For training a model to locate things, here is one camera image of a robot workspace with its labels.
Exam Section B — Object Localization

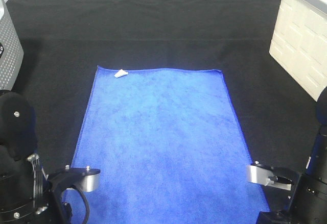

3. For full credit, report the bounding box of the blue microfibre towel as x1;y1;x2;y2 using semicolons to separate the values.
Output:
72;67;269;223

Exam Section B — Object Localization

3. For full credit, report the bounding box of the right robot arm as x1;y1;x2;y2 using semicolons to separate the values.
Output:
247;89;326;223

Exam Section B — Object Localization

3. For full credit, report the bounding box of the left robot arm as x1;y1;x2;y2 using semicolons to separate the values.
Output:
1;90;71;223

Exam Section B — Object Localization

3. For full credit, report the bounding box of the black table cloth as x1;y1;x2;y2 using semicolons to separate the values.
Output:
7;0;318;169

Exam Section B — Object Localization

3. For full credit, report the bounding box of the white slotted storage box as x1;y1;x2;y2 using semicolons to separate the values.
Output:
269;0;326;101

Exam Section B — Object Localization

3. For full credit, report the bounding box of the grey perforated laundry basket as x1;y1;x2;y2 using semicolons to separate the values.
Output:
0;0;24;90

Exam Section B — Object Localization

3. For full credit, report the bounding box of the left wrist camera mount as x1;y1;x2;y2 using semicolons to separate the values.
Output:
48;166;101;208

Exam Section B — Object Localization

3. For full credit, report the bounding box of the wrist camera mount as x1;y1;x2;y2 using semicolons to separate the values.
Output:
48;166;101;208
246;161;301;191

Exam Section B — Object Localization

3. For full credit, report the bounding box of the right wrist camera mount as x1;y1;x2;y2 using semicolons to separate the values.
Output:
246;161;301;191

